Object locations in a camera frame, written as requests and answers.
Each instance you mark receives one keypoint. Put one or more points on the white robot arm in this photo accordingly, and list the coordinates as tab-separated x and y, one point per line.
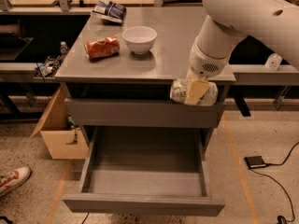
275	23

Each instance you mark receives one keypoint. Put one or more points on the grey drawer cabinet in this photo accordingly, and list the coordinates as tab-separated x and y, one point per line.
127	76

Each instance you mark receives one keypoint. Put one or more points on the closed grey top drawer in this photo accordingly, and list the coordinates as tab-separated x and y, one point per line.
137	113

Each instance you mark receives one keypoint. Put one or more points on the white bowl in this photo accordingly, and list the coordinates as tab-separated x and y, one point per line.
139	39

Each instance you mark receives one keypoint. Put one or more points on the grey side shelf right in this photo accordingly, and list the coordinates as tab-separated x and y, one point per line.
258	75

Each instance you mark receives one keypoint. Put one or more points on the grey side shelf left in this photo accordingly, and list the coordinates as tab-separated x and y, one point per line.
22	73

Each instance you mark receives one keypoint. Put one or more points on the small plastic water bottle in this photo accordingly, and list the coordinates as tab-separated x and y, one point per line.
64	49

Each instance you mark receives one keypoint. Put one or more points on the cardboard box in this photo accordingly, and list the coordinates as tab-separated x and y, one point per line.
60	139

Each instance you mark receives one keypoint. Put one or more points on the open grey middle drawer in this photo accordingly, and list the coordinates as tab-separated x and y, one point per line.
145	171

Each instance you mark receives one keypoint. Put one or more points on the green white 7up can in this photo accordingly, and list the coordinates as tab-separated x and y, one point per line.
179	88

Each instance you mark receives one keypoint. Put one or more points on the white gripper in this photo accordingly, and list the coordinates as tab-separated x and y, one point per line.
204	63

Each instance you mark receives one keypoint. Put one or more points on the black foot pedal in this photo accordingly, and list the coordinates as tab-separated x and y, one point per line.
254	162

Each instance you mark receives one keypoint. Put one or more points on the white red sneaker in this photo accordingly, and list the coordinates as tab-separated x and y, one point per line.
13	179

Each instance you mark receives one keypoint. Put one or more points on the orange soda can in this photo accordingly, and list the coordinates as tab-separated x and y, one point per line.
102	48

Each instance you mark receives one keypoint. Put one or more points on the clear sanitizer pump bottle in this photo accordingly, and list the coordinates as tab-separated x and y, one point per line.
273	62

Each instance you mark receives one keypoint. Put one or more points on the grey side shelf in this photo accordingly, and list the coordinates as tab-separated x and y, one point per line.
258	75
22	73

